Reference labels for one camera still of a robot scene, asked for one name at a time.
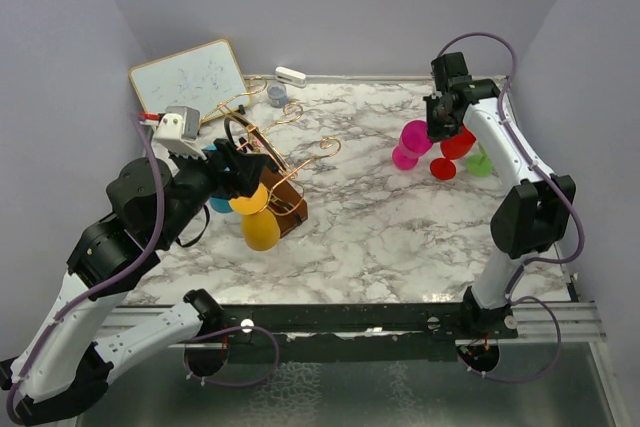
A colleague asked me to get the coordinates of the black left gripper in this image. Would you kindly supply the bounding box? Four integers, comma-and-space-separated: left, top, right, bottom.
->
158, 137, 269, 245

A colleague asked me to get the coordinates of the pink wine glass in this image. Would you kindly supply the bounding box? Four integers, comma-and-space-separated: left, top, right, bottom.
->
392, 120, 433, 170

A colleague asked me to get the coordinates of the blue wine glass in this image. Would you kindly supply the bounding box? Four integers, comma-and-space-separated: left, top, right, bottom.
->
203, 144, 233, 214

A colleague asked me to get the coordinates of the red wine glass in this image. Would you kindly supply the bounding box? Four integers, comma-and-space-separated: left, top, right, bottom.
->
430, 127, 476, 181

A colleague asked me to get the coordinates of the green wine glass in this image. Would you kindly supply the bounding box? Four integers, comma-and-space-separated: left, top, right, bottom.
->
466, 144, 493, 178

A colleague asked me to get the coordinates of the yellow wine glass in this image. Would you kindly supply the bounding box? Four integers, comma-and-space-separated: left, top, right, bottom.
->
229, 183, 281, 251

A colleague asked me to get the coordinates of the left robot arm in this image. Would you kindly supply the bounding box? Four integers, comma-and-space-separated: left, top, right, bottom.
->
1, 139, 271, 426

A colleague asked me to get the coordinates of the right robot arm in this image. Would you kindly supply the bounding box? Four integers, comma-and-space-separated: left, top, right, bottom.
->
424, 52, 576, 338

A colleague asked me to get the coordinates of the gold framed whiteboard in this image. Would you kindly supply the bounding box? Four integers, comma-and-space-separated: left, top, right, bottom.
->
129, 39, 252, 122

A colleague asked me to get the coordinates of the gold wire glass rack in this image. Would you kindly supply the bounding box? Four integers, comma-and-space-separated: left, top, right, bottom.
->
214, 76, 342, 242

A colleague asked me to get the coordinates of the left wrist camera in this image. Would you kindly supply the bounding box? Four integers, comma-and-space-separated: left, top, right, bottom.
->
138, 106, 206, 159

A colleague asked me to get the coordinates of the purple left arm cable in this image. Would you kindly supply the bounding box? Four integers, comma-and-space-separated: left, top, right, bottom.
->
5, 111, 281, 423

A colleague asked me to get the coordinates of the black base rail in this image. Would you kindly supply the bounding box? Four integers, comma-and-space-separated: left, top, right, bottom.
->
162, 286, 519, 364

